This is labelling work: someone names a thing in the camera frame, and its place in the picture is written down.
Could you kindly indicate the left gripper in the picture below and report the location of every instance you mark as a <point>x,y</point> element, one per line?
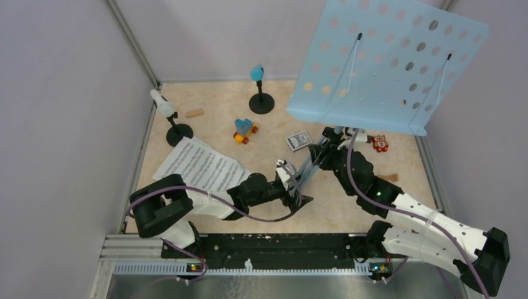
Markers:
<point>292,202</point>

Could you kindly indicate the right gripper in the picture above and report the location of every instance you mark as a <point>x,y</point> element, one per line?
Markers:
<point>328,149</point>

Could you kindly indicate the blue microphone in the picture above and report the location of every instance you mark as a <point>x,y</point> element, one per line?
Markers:
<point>260,103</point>

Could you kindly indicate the light blue music stand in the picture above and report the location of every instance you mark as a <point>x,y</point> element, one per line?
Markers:
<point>383,65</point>

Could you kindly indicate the sheet music page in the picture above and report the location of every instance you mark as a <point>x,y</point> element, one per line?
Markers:
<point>201,166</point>

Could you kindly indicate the white microphone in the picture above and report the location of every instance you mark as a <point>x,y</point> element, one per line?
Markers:
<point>166,109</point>

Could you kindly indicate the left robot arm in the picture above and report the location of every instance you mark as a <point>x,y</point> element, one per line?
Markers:
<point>159,209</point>

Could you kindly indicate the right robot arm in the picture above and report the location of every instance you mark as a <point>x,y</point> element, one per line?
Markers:
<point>407,227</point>

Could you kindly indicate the blue playing card deck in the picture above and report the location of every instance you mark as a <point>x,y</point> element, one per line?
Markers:
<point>298,141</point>

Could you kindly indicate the red owl toy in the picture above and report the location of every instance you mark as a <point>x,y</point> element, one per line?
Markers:
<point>380,144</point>

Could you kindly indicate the blue toy train block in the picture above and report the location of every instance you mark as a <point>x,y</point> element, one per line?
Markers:
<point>244,128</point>

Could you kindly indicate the light wooden block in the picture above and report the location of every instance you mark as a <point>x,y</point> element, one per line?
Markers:
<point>194,113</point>

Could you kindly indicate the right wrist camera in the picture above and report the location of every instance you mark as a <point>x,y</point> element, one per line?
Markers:
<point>355,138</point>

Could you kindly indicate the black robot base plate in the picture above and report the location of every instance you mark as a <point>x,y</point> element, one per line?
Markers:
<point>287,251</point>

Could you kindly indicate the aluminium frame rail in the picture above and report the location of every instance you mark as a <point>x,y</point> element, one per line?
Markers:
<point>125,122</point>

